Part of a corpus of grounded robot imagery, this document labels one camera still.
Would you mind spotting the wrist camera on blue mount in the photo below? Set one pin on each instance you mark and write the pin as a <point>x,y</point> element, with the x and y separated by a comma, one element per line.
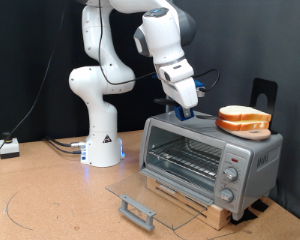
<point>200,89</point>

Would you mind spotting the vertical aluminium pole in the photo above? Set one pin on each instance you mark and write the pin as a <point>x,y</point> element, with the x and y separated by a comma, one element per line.
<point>168,103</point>

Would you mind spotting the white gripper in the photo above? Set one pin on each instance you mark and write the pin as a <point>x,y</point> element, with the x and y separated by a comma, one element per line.
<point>183,90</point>

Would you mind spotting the round wooden plate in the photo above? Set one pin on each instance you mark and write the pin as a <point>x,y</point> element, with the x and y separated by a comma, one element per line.
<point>255,135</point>

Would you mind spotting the silver toaster oven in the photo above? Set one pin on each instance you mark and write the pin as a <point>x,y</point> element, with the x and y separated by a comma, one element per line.
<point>256,156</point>

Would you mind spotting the black metal bookend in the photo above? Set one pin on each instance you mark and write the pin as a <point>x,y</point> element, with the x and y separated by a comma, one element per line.
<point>258,87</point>

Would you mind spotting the white emergency stop box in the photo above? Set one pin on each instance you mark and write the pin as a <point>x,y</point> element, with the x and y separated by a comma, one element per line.
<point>9,148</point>

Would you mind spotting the white bread slice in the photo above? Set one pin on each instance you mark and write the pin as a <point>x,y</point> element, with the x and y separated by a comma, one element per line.
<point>231,126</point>
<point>243,112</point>

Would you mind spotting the grey backdrop curtain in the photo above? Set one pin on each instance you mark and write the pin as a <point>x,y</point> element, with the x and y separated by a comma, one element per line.
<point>240,40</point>

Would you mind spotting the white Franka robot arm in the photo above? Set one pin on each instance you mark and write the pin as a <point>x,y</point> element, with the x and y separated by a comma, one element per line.
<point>100,133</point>

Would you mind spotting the silver oven knob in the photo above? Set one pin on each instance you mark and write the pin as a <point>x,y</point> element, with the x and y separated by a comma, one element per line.
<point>230,174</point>
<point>226,195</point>

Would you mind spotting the wooden crate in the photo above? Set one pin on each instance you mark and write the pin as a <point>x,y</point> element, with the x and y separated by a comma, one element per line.
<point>220,216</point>

